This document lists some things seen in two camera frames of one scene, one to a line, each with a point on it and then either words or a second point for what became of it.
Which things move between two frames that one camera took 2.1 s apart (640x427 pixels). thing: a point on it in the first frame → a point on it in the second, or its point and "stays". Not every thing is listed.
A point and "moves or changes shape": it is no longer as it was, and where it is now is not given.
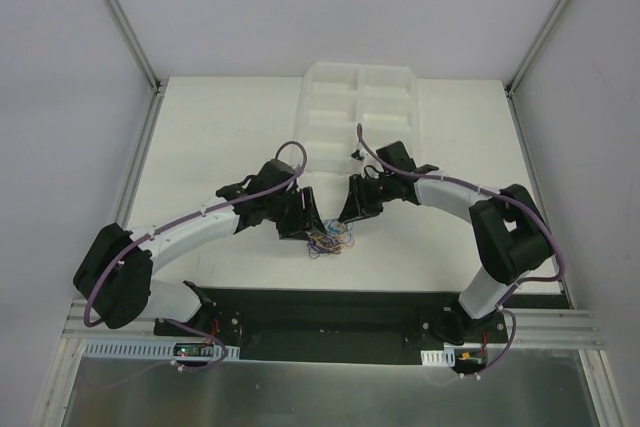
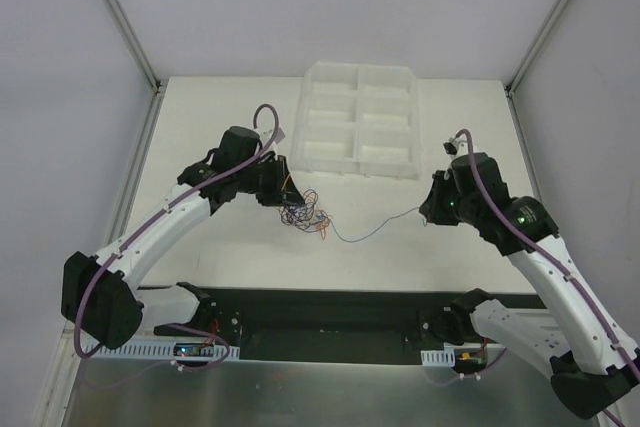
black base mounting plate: (333, 325) stays
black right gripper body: (358, 198) → (435, 200)
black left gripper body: (298, 213) → (279, 179)
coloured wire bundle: (331, 242) moves or changes shape
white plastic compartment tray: (345, 113) stays
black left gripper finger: (315, 222) → (289, 192)
